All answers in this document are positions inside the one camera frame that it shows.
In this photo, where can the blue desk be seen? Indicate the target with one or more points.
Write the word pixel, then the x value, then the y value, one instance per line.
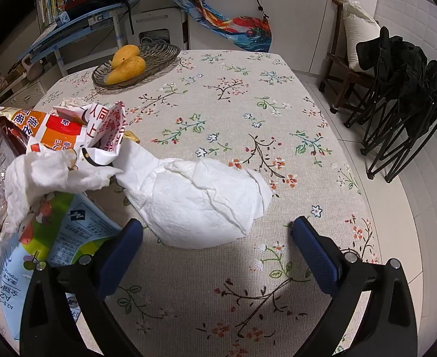
pixel 84 16

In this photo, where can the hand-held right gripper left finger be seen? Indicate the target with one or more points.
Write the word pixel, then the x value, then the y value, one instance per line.
pixel 120 256

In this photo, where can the large white paper napkin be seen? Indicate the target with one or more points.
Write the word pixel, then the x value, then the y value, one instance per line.
pixel 196 200

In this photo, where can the white drawer cabinet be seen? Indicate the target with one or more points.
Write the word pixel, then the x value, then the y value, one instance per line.
pixel 21 96

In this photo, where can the blue and green food bag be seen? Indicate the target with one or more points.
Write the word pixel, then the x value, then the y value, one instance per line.
pixel 80 230

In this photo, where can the white plastic cabinet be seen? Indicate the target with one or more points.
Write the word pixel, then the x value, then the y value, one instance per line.
pixel 155 26

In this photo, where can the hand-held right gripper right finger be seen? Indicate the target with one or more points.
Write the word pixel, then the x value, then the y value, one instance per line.
pixel 315 253

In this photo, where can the floral tablecloth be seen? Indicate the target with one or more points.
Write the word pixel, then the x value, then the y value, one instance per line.
pixel 240 119

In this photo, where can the small blue box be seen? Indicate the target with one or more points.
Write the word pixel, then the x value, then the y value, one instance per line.
pixel 63 18

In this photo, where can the black folding chairs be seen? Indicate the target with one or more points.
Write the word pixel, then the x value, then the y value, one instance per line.
pixel 400 134

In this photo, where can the red snack bag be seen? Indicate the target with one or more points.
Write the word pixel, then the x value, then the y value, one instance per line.
pixel 54 130

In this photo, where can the wicker basket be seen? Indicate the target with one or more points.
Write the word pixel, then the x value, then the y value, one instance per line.
pixel 159 57

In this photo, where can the wooden chair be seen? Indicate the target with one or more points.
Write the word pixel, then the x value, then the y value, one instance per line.
pixel 339 81

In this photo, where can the pink jug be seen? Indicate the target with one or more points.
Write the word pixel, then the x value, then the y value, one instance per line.
pixel 32 68

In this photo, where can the yellow mango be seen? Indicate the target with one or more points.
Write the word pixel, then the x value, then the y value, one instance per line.
pixel 127 54
pixel 127 70

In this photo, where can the row of books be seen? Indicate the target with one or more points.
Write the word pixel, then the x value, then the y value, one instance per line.
pixel 49 3

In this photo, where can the black jacket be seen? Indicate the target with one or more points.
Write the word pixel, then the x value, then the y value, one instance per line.
pixel 400 63

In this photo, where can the white cupboard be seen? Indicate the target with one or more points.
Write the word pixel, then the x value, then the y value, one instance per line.
pixel 296 15

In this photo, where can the colourful hanging cloth bag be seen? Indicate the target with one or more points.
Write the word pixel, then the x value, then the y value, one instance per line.
pixel 240 29

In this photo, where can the white wrapper with red print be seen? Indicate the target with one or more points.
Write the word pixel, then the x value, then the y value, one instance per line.
pixel 108 126

